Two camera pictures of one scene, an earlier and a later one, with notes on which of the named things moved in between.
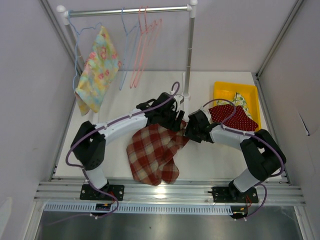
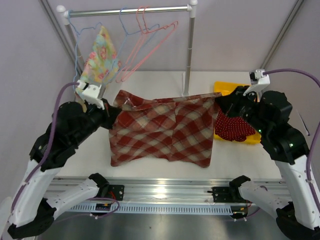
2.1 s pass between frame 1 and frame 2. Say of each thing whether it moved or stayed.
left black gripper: moved
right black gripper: moved
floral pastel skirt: stayed
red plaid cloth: moved
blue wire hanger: stayed
